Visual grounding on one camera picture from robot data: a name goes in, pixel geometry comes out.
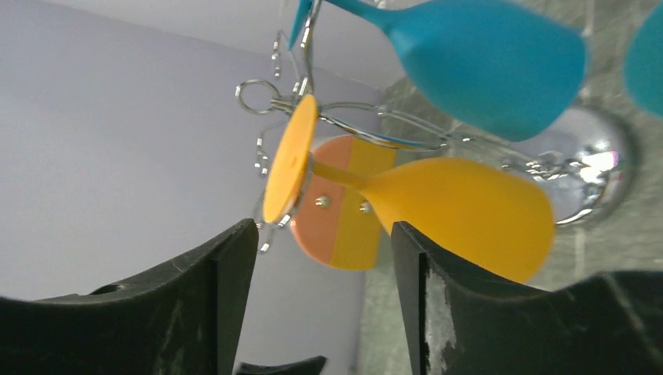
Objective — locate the blue plastic wine glass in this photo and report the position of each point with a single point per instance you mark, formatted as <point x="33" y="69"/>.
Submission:
<point x="496" y="65"/>

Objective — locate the orange plastic wine glass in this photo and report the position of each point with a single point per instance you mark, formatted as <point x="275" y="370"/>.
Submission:
<point x="496" y="220"/>

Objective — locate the chrome wire wine glass rack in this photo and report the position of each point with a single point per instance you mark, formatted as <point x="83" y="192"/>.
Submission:
<point x="587" y="160"/>

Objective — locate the light blue plastic goblet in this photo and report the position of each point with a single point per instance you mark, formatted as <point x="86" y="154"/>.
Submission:
<point x="643" y="65"/>

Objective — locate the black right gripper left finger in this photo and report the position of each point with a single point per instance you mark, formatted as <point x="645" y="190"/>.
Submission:
<point x="183" y="316"/>

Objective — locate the round cream drawer box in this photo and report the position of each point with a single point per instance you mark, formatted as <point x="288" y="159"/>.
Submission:
<point x="336" y="226"/>

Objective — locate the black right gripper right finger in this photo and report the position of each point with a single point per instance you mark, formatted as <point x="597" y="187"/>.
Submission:
<point x="462" y="319"/>

